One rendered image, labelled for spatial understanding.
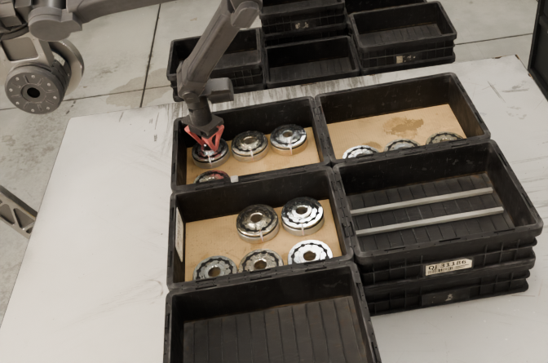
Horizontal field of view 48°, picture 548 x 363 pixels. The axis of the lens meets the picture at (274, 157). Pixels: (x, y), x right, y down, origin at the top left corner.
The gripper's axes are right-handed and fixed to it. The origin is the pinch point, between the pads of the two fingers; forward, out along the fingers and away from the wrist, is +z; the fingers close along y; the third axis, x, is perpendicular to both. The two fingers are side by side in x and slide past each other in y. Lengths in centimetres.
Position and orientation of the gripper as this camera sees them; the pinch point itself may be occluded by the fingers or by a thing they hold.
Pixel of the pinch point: (209, 144)
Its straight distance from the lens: 172.6
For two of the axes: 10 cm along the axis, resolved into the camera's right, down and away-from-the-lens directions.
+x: -6.3, 5.8, -5.2
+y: -7.7, -3.4, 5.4
